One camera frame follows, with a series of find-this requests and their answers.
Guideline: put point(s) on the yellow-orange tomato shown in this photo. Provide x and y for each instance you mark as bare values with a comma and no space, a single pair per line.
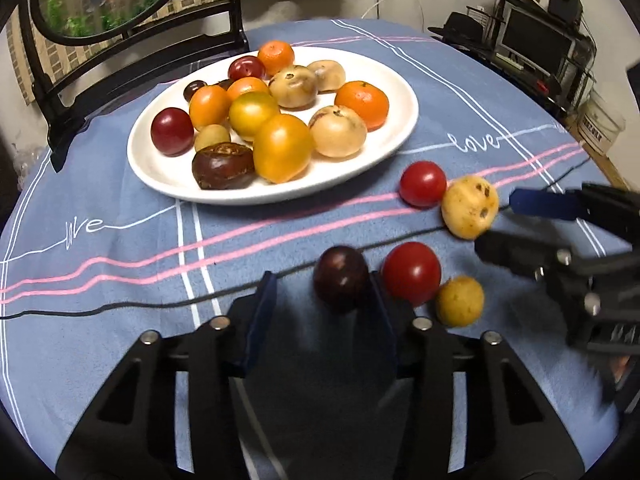
282,147

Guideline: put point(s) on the person's right hand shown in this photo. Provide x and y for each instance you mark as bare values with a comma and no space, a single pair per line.
619,372

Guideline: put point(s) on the beige purple-streaked passion fruit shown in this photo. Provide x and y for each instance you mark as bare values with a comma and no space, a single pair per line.
337,130

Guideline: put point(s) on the black computer desk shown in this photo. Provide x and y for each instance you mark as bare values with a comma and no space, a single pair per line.
540,90

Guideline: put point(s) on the orange tangerine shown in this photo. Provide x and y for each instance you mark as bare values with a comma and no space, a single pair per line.
362,104
276,57

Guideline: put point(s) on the red cherry tomato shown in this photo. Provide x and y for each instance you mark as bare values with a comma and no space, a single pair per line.
411,272
422,184

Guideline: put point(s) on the black hat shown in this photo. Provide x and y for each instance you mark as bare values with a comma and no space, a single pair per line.
462,25

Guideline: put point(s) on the clear plastic wrap pile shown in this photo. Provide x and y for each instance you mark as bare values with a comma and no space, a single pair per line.
282,12

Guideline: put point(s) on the orange tomato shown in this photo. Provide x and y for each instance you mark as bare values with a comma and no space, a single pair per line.
210,107
247,86

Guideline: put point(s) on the white plastic bucket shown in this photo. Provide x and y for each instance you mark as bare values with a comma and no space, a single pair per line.
602,125

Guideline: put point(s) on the brown wrinkled date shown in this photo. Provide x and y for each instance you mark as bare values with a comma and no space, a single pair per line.
223,165

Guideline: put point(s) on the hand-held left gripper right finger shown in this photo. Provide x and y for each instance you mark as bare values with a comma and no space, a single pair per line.
387,330

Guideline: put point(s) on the black computer monitor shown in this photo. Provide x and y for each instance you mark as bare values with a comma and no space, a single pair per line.
535,37

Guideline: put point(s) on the green yellow tomato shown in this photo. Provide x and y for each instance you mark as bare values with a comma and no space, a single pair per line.
253,114

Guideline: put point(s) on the red plum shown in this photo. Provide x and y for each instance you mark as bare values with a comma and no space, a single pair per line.
172,131
246,67

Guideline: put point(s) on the round goldfish table screen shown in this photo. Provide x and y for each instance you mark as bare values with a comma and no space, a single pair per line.
100,5

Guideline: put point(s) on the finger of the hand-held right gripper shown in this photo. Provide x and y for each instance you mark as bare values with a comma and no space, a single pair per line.
525,255
545,202

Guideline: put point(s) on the smooth beige passion fruit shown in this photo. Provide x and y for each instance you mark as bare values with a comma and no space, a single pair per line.
330,74

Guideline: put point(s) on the small yellow plum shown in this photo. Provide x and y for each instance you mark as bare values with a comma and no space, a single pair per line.
460,301
212,136

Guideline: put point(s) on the white oval plate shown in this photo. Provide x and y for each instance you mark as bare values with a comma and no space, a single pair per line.
165,170

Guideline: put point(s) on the black speaker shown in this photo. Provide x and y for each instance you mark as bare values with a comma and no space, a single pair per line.
565,5

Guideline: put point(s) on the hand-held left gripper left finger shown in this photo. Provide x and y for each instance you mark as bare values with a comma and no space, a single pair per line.
260,320

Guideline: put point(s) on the beige spotted passion fruit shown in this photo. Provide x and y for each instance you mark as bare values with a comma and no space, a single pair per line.
292,86
469,206

